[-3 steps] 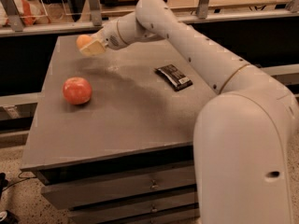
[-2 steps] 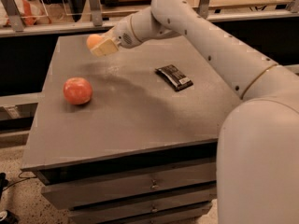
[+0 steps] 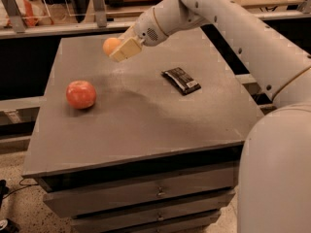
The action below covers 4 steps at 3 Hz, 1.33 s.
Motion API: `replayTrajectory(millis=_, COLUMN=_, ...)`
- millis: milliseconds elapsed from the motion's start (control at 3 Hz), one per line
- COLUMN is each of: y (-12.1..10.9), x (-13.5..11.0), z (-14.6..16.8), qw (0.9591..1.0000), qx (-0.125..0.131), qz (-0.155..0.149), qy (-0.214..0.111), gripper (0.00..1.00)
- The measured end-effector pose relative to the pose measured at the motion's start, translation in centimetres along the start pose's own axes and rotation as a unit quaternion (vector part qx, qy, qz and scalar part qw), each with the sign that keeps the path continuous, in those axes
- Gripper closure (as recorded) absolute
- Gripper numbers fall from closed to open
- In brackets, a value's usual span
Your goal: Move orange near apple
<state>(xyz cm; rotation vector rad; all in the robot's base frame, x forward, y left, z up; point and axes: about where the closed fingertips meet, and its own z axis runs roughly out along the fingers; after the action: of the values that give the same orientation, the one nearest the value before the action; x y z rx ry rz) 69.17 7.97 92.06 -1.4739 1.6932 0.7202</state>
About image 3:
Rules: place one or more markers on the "small orange fruit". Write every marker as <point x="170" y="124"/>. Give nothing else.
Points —
<point x="110" y="44"/>

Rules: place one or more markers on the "black snack bar wrapper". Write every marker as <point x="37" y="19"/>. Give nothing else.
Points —
<point x="181" y="80"/>

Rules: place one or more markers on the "bottom grey drawer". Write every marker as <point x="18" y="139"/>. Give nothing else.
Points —
<point x="174" y="224"/>

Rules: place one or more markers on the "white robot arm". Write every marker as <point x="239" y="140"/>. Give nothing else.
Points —
<point x="274" y="184"/>

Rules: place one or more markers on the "grey drawer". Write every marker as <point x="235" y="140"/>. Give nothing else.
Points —
<point x="105" y="196"/>
<point x="174" y="224"/>
<point x="154" y="212"/>

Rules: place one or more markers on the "orange white bag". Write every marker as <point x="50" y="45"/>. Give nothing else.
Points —
<point x="31" y="14"/>

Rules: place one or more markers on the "top grey drawer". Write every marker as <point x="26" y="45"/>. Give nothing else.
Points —
<point x="105" y="196"/>

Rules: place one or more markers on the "middle grey drawer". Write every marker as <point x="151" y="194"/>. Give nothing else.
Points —
<point x="154" y="212"/>

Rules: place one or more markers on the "grey drawer cabinet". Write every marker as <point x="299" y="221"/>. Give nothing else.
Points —
<point x="140" y="124"/>

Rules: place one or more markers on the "metal railing frame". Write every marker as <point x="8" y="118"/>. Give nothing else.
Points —
<point x="77" y="16"/>

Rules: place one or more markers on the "red apple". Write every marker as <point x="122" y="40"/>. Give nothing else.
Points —
<point x="80" y="94"/>

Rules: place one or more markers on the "black object floor corner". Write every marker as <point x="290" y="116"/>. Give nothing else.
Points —
<point x="8" y="226"/>

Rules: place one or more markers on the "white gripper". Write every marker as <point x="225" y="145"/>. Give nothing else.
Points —
<point x="147" y="28"/>

